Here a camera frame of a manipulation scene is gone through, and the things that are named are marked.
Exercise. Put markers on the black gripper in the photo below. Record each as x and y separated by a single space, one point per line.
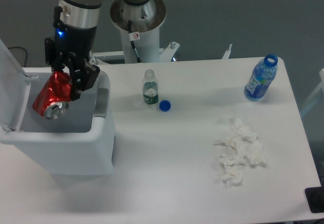
70 48

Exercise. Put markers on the crushed red soda can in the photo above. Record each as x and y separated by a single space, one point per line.
53 100

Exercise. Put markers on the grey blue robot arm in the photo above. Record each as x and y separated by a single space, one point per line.
75 23

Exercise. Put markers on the white trash can lid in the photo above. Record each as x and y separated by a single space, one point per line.
15 89

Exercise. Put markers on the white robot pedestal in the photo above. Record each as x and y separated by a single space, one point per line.
140 32

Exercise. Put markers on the crumpled white tissue pile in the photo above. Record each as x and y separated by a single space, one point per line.
244 148

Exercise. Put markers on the blue bottle cap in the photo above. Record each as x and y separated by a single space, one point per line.
165 105

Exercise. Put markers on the white trash can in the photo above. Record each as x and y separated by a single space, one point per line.
80 142

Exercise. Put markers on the white furniture edge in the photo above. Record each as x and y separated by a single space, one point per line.
314 97

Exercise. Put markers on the blue plastic water bottle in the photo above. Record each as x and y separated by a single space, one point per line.
262 76

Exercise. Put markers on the white metal base frame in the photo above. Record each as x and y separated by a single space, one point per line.
167 54

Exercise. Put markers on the clear empty plastic bottle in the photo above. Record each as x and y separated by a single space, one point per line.
150 87

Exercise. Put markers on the black device at edge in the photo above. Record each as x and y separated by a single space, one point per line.
314 197

